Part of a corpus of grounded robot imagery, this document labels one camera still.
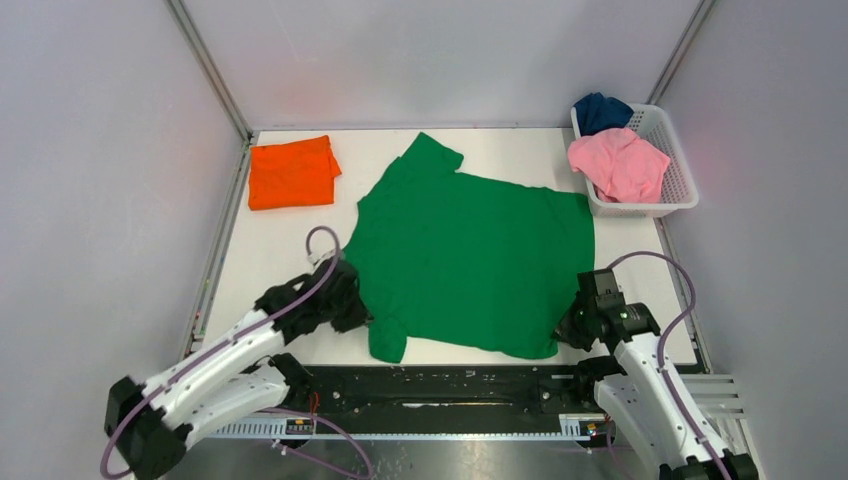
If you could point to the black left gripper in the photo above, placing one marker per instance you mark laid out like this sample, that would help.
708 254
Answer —
359 315

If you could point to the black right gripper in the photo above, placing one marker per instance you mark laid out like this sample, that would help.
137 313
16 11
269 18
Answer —
564 330

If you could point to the green t-shirt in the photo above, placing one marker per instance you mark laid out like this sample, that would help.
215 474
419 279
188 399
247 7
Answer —
447 256

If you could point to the white plastic laundry basket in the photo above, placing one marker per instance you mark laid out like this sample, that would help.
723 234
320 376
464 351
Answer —
678 189

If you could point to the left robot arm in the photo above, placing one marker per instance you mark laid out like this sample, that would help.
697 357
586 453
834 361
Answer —
153 424

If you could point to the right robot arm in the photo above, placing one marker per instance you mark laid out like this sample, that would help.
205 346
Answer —
637 386

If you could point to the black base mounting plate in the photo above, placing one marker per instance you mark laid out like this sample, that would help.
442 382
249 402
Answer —
450 394

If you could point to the folded orange t-shirt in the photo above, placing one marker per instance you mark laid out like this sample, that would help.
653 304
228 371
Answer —
295 174

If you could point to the pink t-shirt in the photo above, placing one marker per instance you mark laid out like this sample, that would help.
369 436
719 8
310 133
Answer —
623 167

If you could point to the navy blue t-shirt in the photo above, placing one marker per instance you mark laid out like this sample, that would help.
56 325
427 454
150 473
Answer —
596 112

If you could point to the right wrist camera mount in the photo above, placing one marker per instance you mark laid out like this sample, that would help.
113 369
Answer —
600 288

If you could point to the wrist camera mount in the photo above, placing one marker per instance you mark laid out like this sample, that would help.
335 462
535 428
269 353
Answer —
315 258
600 288

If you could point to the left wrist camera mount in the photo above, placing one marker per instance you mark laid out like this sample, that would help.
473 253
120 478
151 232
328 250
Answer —
315 258

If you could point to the aluminium front frame rail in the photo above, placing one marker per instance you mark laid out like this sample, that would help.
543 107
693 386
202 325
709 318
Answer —
424 424

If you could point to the left corner aluminium post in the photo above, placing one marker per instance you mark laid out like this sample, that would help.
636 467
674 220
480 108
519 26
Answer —
197 46

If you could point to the corner aluminium post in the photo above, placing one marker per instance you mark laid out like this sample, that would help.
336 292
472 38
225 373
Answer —
197 46
687 39

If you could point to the right corner aluminium post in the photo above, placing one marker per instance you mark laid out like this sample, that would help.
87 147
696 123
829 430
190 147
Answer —
687 39

